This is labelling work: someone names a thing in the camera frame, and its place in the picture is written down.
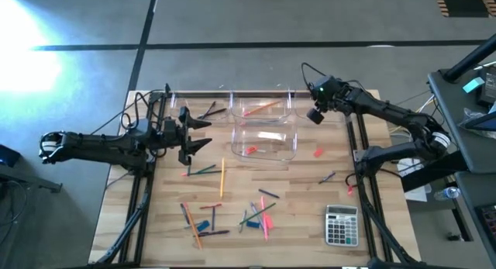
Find yellow pencil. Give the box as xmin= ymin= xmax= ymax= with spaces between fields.
xmin=219 ymin=157 xmax=226 ymax=199

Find black floor stand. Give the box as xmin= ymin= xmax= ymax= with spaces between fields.
xmin=0 ymin=160 xmax=63 ymax=195

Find purple pen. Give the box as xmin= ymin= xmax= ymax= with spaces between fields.
xmin=196 ymin=229 xmax=231 ymax=238

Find orange pencil pink eraser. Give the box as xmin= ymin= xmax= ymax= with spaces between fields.
xmin=243 ymin=101 xmax=283 ymax=118

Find black keyboard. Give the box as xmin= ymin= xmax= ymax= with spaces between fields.
xmin=475 ymin=204 xmax=496 ymax=245

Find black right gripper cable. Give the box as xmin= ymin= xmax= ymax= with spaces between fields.
xmin=301 ymin=62 xmax=325 ymax=88

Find grey desk calculator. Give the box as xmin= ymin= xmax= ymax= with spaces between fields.
xmin=324 ymin=204 xmax=360 ymax=248

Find white paper sheet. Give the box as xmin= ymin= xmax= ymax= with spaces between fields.
xmin=398 ymin=158 xmax=429 ymax=203

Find clear water bottle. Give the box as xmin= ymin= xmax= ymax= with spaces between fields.
xmin=432 ymin=186 xmax=462 ymax=202

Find black orange striped mat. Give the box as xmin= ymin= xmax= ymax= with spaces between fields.
xmin=432 ymin=0 xmax=496 ymax=19

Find black diagonal frame brace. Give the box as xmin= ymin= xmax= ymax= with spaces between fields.
xmin=362 ymin=198 xmax=418 ymax=265
xmin=95 ymin=198 xmax=150 ymax=264

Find black pole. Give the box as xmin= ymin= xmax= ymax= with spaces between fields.
xmin=443 ymin=33 xmax=496 ymax=83

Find dark green marker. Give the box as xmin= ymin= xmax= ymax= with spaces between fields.
xmin=181 ymin=168 xmax=225 ymax=178

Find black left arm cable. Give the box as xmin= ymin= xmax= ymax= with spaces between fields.
xmin=92 ymin=82 xmax=171 ymax=136

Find dark box blue light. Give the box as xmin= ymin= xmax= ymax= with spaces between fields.
xmin=0 ymin=143 xmax=22 ymax=168

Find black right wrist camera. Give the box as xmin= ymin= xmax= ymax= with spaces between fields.
xmin=305 ymin=107 xmax=326 ymax=126

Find pink highlighter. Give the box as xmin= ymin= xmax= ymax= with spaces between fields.
xmin=260 ymin=195 xmax=270 ymax=241

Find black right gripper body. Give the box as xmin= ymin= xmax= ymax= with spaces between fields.
xmin=311 ymin=75 xmax=344 ymax=107

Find clear plastic bag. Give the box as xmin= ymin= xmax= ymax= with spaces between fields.
xmin=458 ymin=105 xmax=496 ymax=140

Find large clear plastic bin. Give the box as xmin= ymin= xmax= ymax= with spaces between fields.
xmin=230 ymin=119 xmax=298 ymax=164

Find green pencil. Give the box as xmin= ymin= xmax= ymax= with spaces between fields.
xmin=238 ymin=202 xmax=277 ymax=226

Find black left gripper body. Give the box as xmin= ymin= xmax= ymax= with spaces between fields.
xmin=178 ymin=105 xmax=192 ymax=166

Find dark grey side desk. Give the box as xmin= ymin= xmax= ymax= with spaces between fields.
xmin=427 ymin=65 xmax=496 ymax=175
xmin=453 ymin=171 xmax=496 ymax=269

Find dark blue crayon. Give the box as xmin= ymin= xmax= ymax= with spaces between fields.
xmin=179 ymin=202 xmax=191 ymax=226

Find black box device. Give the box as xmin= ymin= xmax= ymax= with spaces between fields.
xmin=477 ymin=65 xmax=496 ymax=109

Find teal box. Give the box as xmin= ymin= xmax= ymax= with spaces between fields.
xmin=462 ymin=76 xmax=486 ymax=95

